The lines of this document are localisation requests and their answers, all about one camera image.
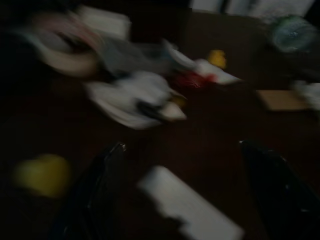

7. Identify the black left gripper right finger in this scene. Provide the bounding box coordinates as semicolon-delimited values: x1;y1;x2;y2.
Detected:
238;139;320;240

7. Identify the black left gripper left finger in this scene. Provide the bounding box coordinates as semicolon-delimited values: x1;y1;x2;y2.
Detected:
49;141;127;240

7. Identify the large yellow round object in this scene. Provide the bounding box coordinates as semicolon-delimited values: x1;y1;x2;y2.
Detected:
13;153;73;199

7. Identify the white flat box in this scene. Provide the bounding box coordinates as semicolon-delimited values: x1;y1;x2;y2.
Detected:
136;165;245;240

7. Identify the tan cardboard piece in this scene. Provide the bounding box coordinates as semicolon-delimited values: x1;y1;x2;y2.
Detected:
255;89;310;111

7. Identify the white crumpled plastic bag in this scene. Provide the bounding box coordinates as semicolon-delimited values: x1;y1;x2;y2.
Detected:
84;70;188;130

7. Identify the grey cloth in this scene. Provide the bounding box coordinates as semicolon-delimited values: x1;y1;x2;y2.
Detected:
99;36;174;76

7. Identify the red wrapper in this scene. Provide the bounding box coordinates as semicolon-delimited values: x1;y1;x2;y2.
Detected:
171;70;216;90

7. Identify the small yellow object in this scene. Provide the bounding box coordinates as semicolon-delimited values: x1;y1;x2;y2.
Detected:
207;49;228;69

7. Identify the green clear round container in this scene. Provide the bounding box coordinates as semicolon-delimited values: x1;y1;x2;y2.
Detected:
270;14;319;54

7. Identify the white rectangular box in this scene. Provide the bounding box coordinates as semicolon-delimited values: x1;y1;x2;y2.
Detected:
79;5;131;40

